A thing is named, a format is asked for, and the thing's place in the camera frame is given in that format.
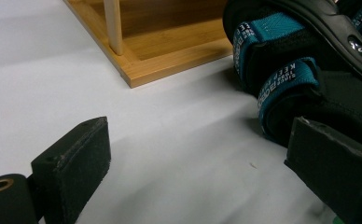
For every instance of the wooden shoe rack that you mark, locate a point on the wooden shoe rack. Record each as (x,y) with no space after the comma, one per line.
(157,40)

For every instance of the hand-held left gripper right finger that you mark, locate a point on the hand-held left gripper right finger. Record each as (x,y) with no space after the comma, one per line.
(331,161)

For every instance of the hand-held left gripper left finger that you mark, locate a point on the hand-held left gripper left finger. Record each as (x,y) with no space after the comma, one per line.
(73,168)

